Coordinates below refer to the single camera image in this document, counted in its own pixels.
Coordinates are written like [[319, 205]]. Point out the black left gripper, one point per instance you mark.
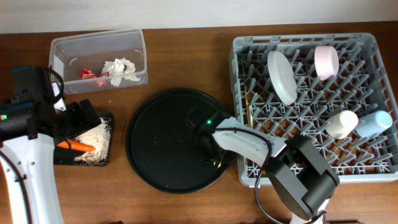
[[81, 123]]

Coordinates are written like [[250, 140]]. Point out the clear plastic bin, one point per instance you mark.
[[69, 55]]

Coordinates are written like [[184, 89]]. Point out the red snack wrapper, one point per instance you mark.
[[87, 74]]

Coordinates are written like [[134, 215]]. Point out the grey dishwasher rack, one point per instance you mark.
[[361, 86]]

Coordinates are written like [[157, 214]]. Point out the grey plate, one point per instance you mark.
[[282, 77]]

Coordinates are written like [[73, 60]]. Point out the light blue cup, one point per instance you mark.
[[373, 124]]

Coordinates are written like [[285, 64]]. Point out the white napkin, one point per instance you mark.
[[119, 69]]

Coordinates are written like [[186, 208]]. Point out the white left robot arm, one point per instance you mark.
[[32, 124]]

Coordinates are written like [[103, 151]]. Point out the rice and food scraps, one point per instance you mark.
[[98, 137]]

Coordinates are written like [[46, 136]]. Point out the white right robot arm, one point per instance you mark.
[[302, 178]]

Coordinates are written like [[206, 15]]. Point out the white cup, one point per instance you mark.
[[342, 124]]

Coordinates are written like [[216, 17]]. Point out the round black tray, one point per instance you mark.
[[159, 147]]

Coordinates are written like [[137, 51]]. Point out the rectangular black tray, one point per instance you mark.
[[66, 156]]

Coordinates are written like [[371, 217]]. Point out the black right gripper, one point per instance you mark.
[[226, 158]]

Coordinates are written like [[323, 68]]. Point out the wooden chopstick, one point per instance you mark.
[[248, 110]]

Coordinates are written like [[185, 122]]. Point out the orange carrot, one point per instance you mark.
[[75, 145]]

